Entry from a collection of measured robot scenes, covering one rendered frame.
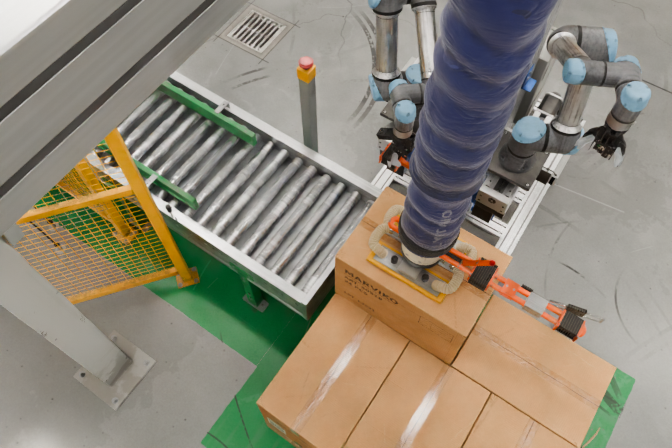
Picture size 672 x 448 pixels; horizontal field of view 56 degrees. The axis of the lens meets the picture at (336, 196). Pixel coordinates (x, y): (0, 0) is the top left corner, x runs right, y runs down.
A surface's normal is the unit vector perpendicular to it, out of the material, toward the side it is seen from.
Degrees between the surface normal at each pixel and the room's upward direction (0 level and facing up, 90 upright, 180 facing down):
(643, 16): 0
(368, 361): 0
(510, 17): 84
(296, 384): 0
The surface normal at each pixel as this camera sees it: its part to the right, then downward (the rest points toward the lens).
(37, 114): 0.83, 0.49
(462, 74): -0.47, 0.56
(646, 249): 0.00, -0.50
